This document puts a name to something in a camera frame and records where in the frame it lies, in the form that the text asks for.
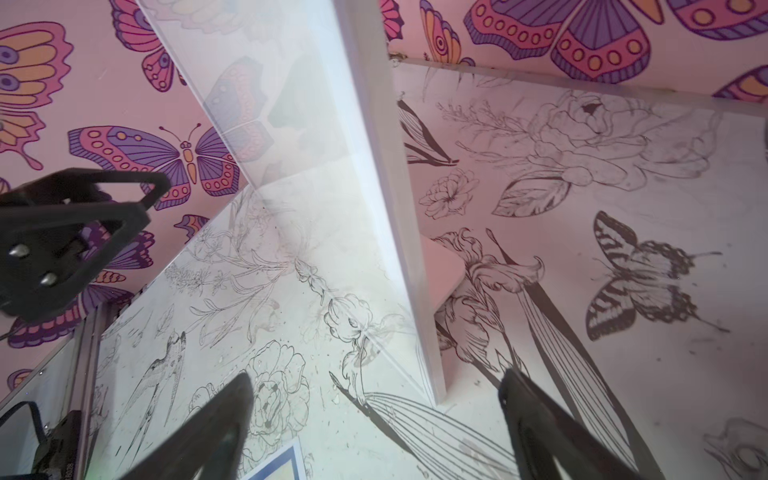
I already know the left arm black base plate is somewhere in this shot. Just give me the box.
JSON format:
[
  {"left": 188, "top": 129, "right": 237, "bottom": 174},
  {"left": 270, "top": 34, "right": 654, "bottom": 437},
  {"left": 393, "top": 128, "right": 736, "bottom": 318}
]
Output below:
[{"left": 32, "top": 410, "right": 83, "bottom": 480}]

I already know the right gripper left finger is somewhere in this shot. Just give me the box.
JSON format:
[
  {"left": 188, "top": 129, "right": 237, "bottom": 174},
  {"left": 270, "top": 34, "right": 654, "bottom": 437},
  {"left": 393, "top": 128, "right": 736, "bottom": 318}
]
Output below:
[{"left": 124, "top": 372, "right": 254, "bottom": 480}]

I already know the dim sum menu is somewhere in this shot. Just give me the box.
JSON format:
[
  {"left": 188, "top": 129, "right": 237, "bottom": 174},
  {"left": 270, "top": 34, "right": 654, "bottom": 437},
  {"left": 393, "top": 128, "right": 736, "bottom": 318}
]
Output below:
[{"left": 241, "top": 438, "right": 308, "bottom": 480}]

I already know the white rack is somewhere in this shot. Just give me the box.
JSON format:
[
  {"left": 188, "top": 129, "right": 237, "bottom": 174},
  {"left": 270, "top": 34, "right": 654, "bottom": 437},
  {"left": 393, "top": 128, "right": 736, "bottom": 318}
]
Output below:
[{"left": 141, "top": 1, "right": 446, "bottom": 404}]

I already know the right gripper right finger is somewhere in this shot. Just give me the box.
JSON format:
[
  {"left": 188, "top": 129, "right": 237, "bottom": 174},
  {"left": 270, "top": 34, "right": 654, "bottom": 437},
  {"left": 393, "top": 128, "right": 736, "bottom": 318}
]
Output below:
[{"left": 498, "top": 367, "right": 640, "bottom": 480}]

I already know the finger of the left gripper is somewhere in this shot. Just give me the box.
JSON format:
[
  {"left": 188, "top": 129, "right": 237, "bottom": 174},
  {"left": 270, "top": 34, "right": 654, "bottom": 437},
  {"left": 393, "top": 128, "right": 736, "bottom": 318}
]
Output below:
[
  {"left": 1, "top": 202, "right": 149, "bottom": 321},
  {"left": 1, "top": 168, "right": 171, "bottom": 210}
]

